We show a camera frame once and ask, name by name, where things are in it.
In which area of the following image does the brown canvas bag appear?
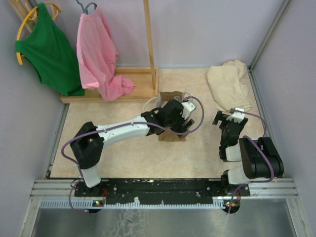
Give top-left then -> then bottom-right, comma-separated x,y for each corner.
143,91 -> 192,142

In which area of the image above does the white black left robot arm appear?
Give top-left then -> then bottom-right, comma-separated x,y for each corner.
70,99 -> 196,196

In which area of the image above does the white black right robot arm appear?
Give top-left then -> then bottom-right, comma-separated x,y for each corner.
213,108 -> 284,196

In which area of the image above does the beige crumpled cloth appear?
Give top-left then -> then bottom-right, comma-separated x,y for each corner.
206,59 -> 251,112

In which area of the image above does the wooden clothes rack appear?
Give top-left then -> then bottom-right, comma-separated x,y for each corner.
9,0 -> 159,104

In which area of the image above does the pink t-shirt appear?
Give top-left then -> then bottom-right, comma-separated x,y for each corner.
76,7 -> 136,101

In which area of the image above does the grey clothes hanger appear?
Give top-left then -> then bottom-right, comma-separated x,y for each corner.
76,0 -> 97,15

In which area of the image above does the green tank top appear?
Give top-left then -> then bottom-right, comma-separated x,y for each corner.
15,2 -> 85,96

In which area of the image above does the yellow clothes hanger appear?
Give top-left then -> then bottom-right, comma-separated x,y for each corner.
15,1 -> 62,66

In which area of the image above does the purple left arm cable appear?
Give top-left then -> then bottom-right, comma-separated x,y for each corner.
61,96 -> 205,214

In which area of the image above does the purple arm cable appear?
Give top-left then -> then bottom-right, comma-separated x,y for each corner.
227,108 -> 275,214
61,96 -> 205,214

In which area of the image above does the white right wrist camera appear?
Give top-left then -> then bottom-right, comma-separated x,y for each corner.
226,108 -> 245,123

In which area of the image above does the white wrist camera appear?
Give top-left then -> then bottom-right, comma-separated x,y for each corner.
226,108 -> 245,123
181,101 -> 197,120

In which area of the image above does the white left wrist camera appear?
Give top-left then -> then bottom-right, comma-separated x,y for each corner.
181,101 -> 197,120

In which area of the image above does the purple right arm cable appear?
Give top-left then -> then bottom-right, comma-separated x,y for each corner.
227,108 -> 275,214

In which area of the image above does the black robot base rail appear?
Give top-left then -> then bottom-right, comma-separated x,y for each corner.
75,178 -> 238,205

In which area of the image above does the aluminium frame rail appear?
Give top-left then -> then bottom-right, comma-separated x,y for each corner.
30,178 -> 299,199

